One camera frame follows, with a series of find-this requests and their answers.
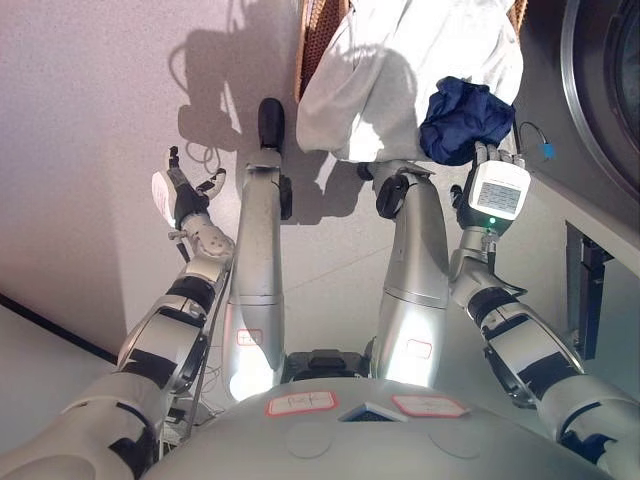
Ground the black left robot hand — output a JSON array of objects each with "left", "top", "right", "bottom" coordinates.
[{"left": 151, "top": 145, "right": 228, "bottom": 225}]

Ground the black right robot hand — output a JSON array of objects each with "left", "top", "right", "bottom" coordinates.
[{"left": 449, "top": 140, "right": 532, "bottom": 235}]

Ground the navy blue garment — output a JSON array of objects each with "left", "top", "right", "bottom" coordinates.
[{"left": 418, "top": 75, "right": 517, "bottom": 167}]

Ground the white machine platform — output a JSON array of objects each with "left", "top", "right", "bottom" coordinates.
[{"left": 524, "top": 162, "right": 640, "bottom": 261}]

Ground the grey front-load washing machine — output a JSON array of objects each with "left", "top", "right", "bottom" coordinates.
[{"left": 517, "top": 0, "right": 640, "bottom": 229}]

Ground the brown wicker laundry basket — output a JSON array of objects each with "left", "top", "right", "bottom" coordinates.
[{"left": 294, "top": 0, "right": 530, "bottom": 102}]

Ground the silver left robot leg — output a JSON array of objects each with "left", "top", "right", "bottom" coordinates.
[{"left": 222, "top": 162, "right": 295, "bottom": 402}]

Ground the silver robot leg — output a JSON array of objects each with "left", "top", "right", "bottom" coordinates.
[
  {"left": 222, "top": 162, "right": 295, "bottom": 402},
  {"left": 368, "top": 159, "right": 452, "bottom": 390}
]

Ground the silver right robot leg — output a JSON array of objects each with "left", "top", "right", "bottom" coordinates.
[{"left": 368, "top": 159, "right": 452, "bottom": 390}]

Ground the black left robot foot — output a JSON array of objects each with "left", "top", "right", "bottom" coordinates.
[{"left": 256, "top": 97, "right": 287, "bottom": 151}]

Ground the black metal stand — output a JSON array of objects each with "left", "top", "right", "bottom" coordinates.
[{"left": 564, "top": 222, "right": 617, "bottom": 362}]

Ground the white cloth garment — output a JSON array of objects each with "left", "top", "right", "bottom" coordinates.
[{"left": 297, "top": 0, "right": 524, "bottom": 164}]

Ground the red-bordered white sticker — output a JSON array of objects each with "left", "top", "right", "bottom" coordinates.
[
  {"left": 264, "top": 391, "right": 338, "bottom": 418},
  {"left": 391, "top": 394, "right": 472, "bottom": 419}
]

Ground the silver robot torso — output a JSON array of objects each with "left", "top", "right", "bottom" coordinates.
[{"left": 144, "top": 349, "right": 621, "bottom": 480}]

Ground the black cable with blue plug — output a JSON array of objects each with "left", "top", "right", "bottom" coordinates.
[{"left": 517, "top": 121, "right": 557, "bottom": 163}]

